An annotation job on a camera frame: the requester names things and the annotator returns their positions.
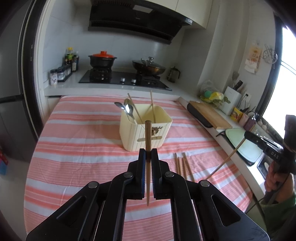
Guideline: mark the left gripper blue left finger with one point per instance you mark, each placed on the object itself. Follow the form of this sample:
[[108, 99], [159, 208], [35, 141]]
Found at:
[[140, 174]]

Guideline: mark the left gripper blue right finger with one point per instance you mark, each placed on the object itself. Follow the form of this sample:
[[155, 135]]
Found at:
[[156, 174]]

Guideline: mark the wooden chopstick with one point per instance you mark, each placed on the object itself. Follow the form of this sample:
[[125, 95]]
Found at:
[[148, 147], [180, 166], [184, 168], [227, 159], [177, 162], [152, 103], [188, 168], [135, 108]]

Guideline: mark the green sleeve forearm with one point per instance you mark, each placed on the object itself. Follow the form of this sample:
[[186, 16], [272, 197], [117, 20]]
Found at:
[[279, 219]]

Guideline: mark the right hand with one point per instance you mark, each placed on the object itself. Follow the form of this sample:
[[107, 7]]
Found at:
[[287, 181]]

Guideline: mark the green cutting board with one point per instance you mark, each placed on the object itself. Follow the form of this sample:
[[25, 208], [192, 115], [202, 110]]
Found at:
[[248, 151]]

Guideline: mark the wooden chopstick in holder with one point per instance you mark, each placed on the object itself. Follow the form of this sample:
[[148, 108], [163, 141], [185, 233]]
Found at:
[[135, 108], [152, 103]]

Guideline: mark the purple soap dispenser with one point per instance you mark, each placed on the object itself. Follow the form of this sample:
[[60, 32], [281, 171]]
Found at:
[[251, 121]]

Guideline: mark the metal spoon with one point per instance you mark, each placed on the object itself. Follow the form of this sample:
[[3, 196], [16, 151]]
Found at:
[[120, 105], [129, 109]]

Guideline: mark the yellow snack box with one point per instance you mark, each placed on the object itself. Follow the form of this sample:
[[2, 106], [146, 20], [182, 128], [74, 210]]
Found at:
[[236, 115]]

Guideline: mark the pink striped table cloth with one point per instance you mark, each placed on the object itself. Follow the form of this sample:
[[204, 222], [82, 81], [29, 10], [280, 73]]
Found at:
[[80, 143]]

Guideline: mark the wooden cutting board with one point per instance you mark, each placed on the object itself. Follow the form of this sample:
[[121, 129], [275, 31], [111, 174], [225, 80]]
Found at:
[[207, 116]]

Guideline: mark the white knife block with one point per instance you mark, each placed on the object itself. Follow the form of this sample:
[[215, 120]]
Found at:
[[233, 97]]

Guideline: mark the plastic bag with sponges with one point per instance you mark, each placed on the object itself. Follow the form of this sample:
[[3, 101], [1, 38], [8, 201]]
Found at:
[[211, 95]]

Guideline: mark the black gas stove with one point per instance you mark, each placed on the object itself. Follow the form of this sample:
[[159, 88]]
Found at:
[[123, 78]]

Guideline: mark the dark glass kettle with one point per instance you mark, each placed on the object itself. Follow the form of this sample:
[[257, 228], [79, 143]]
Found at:
[[174, 75]]

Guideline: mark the wok with glass lid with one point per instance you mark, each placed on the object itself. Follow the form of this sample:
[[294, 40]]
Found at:
[[148, 67]]

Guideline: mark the black clay pot red lid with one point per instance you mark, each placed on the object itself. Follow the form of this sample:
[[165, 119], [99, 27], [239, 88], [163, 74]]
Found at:
[[102, 60]]

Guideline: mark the sauce bottles group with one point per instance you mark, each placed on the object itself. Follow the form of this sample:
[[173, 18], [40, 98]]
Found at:
[[71, 58]]

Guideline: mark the white spice jar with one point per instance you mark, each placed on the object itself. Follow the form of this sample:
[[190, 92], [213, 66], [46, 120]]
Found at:
[[53, 77]]

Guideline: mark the black range hood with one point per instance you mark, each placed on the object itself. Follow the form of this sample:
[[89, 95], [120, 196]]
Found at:
[[139, 18]]

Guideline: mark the cream upper cabinet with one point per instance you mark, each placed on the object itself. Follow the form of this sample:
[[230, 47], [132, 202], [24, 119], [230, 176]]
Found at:
[[196, 10]]

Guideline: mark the wall calendar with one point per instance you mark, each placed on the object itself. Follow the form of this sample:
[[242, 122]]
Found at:
[[252, 61]]

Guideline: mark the wire trivet on wall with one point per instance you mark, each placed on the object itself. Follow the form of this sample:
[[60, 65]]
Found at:
[[269, 55]]

